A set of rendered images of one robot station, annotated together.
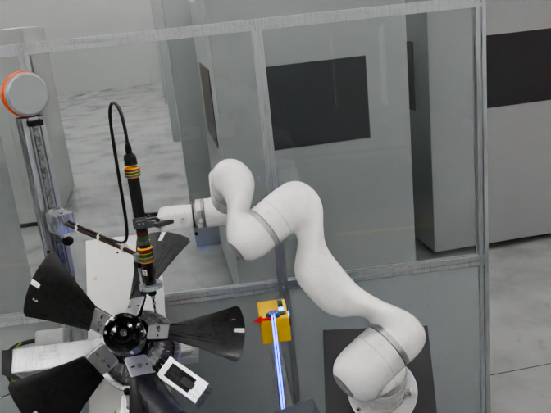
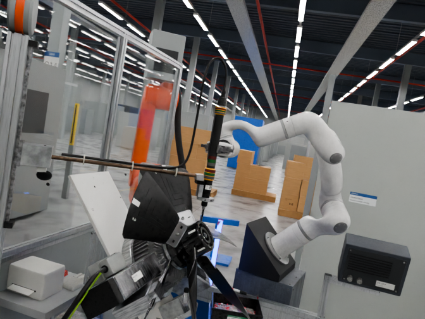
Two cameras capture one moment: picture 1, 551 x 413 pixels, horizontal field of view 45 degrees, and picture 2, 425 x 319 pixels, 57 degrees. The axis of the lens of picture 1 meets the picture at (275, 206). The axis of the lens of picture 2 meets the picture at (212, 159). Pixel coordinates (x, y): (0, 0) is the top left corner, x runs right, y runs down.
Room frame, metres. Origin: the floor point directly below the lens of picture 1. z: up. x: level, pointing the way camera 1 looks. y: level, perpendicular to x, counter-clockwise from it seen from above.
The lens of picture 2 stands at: (1.36, 1.83, 1.60)
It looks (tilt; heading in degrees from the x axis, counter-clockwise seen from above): 4 degrees down; 289
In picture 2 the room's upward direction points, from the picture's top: 10 degrees clockwise
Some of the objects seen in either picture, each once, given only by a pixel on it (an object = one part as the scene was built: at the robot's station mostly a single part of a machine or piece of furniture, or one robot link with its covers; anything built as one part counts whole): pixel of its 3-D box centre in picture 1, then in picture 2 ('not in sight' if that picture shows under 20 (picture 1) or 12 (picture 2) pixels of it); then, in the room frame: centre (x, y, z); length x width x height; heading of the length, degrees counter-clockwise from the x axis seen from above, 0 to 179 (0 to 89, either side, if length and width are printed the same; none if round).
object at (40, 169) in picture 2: (67, 238); (44, 173); (2.31, 0.76, 1.36); 0.05 x 0.04 x 0.05; 39
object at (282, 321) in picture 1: (274, 322); not in sight; (2.16, 0.05, 1.02); 0.16 x 0.10 x 0.11; 4
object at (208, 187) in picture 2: (140, 221); (214, 149); (1.85, 0.39, 1.54); 0.04 x 0.04 x 0.46
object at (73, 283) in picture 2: (175, 347); (76, 281); (2.34, 0.44, 0.87); 0.15 x 0.09 x 0.02; 89
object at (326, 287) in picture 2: not in sight; (324, 295); (1.34, 0.00, 0.96); 0.03 x 0.03 x 0.20; 4
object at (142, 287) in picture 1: (147, 271); (204, 187); (1.86, 0.40, 1.38); 0.09 x 0.07 x 0.10; 38
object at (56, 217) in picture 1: (60, 221); (35, 154); (2.34, 0.78, 1.42); 0.10 x 0.07 x 0.08; 39
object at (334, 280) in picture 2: not in sight; (351, 283); (1.24, -0.01, 1.04); 0.24 x 0.03 x 0.03; 4
